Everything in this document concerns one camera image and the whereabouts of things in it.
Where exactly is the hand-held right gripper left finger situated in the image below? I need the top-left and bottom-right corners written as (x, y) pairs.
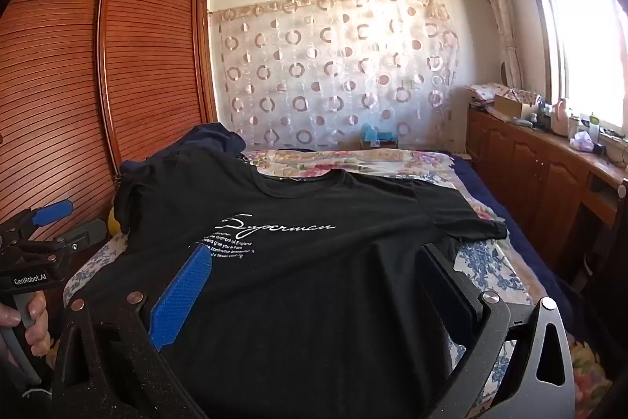
top-left (49, 245), bottom-right (213, 419)

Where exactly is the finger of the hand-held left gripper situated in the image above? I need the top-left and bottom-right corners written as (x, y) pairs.
top-left (0, 199), bottom-right (74, 245)
top-left (20, 218), bottom-right (108, 255)

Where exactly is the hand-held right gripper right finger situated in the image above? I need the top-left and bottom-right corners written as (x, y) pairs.
top-left (422, 243), bottom-right (576, 419)

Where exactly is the black printed t-shirt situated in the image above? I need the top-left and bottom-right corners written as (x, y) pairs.
top-left (86, 151), bottom-right (508, 419)

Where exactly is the person's left hand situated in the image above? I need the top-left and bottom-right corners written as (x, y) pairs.
top-left (0, 289), bottom-right (52, 358)

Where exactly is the navy bed sheet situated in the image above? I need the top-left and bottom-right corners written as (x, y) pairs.
top-left (449, 154), bottom-right (545, 282)

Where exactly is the wooden cabinet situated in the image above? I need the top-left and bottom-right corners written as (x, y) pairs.
top-left (466, 105), bottom-right (628, 282)

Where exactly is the navy blue garment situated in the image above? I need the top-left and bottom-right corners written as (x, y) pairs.
top-left (162, 123), bottom-right (246, 165)

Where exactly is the blue box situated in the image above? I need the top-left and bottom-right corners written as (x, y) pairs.
top-left (360, 124), bottom-right (397, 150)

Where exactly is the wooden slatted wardrobe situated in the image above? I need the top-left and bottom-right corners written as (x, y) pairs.
top-left (0, 0), bottom-right (219, 263)

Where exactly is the floral quilt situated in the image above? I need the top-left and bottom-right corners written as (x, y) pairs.
top-left (61, 148), bottom-right (614, 419)

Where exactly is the cardboard box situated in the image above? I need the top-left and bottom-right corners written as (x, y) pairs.
top-left (493, 94), bottom-right (538, 121)

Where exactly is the folded floral fabric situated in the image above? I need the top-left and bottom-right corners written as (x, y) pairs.
top-left (466, 82), bottom-right (543, 110)

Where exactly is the pink bottle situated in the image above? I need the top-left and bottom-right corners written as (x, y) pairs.
top-left (550, 100), bottom-right (570, 136)

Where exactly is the circle-patterned sheer curtain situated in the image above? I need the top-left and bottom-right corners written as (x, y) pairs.
top-left (211, 0), bottom-right (462, 152)

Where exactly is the window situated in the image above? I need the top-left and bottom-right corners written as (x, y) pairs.
top-left (515, 0), bottom-right (628, 140)

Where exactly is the floral window curtain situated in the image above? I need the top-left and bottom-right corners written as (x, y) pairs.
top-left (473, 0), bottom-right (523, 86)

